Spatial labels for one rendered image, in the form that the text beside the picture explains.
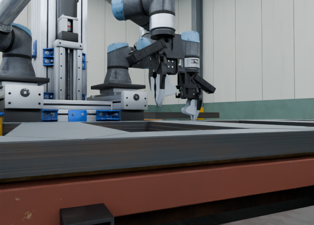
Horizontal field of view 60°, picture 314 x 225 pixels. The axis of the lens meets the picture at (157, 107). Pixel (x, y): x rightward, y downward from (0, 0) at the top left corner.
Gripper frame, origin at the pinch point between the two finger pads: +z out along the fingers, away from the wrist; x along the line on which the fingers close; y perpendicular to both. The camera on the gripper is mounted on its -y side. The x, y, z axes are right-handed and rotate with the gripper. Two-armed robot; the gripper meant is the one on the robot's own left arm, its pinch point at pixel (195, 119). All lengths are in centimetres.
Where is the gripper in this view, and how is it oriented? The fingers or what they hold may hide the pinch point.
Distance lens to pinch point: 112.4
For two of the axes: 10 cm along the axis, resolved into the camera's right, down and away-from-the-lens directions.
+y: -9.1, 0.0, -4.1
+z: 0.0, 10.0, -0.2
